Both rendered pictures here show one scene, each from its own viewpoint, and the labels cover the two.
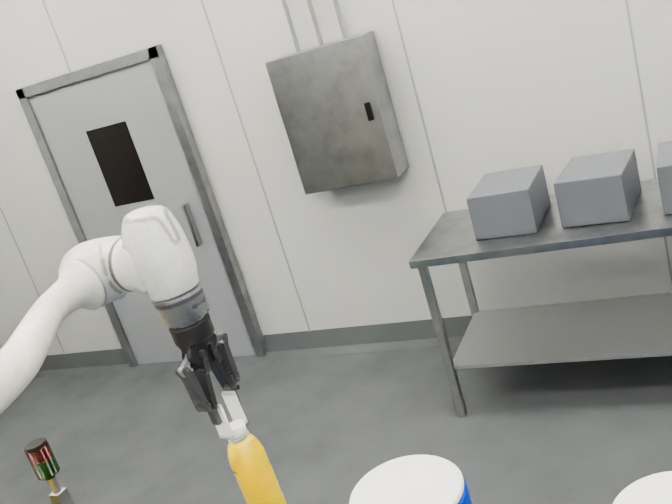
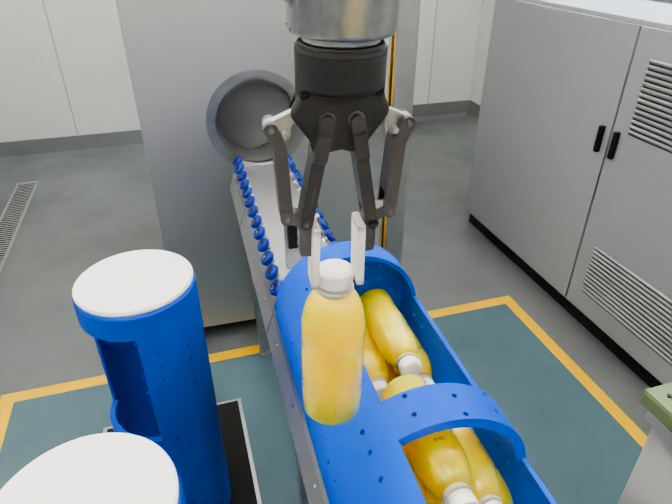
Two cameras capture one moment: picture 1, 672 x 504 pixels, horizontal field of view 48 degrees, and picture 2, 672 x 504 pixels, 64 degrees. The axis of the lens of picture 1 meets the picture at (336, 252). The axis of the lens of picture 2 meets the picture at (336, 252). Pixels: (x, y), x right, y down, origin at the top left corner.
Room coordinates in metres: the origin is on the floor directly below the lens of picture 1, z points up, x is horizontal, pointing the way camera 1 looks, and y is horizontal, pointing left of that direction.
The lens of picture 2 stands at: (1.59, 0.61, 1.76)
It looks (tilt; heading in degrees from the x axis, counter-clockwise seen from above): 32 degrees down; 226
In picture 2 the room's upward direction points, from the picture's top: straight up
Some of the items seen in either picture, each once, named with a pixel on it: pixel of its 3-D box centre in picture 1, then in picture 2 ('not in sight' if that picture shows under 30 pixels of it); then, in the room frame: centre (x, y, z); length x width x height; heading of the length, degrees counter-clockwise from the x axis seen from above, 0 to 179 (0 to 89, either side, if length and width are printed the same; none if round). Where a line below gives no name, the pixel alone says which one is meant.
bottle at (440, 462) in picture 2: not in sight; (428, 438); (1.15, 0.34, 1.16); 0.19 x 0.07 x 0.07; 61
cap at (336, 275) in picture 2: (236, 430); (334, 277); (1.27, 0.28, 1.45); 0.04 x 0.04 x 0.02
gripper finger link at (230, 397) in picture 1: (234, 407); (313, 252); (1.29, 0.27, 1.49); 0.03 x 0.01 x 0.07; 57
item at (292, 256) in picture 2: not in sight; (303, 242); (0.75, -0.38, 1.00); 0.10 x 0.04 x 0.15; 151
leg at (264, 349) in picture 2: not in sight; (259, 300); (0.47, -1.03, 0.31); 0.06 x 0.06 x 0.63; 61
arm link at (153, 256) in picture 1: (153, 250); not in sight; (1.28, 0.30, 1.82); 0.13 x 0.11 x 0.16; 55
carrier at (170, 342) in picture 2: not in sight; (165, 408); (1.19, -0.50, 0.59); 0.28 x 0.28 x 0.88
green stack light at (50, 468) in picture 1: (45, 466); not in sight; (1.90, 0.94, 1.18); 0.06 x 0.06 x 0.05
